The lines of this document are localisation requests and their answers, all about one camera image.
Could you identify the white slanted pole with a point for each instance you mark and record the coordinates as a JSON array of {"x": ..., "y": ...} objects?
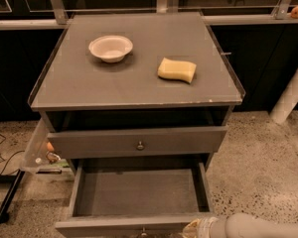
[{"x": 287, "y": 101}]

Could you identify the white paper bowl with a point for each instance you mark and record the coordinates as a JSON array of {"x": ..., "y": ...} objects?
[{"x": 110, "y": 48}]

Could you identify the black metal floor bar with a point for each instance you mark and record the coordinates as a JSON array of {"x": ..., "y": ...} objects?
[{"x": 14, "y": 182}]

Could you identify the metal window frame rail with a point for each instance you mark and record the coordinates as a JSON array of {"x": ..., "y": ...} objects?
[{"x": 58, "y": 17}]

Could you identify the grey wooden drawer cabinet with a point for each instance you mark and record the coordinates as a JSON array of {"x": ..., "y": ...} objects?
[{"x": 79, "y": 92}]

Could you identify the lower drawer metal knob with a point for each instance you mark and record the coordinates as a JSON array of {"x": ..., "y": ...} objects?
[{"x": 143, "y": 234}]

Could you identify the grey drawer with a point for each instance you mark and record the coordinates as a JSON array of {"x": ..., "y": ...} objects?
[
  {"x": 123, "y": 143},
  {"x": 113, "y": 202}
]

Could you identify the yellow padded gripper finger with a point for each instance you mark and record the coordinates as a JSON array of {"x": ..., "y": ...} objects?
[{"x": 192, "y": 230}]

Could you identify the round metal drawer knob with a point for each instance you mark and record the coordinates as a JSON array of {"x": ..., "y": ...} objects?
[{"x": 140, "y": 146}]

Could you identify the yellow sponge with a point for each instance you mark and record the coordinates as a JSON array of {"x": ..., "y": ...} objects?
[{"x": 177, "y": 70}]

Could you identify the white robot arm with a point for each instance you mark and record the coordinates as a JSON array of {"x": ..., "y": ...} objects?
[{"x": 240, "y": 225}]

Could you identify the clear plastic bin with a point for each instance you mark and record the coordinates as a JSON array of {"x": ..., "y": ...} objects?
[{"x": 39, "y": 159}]

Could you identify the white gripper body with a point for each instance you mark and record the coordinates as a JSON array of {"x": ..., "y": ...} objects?
[{"x": 218, "y": 228}]

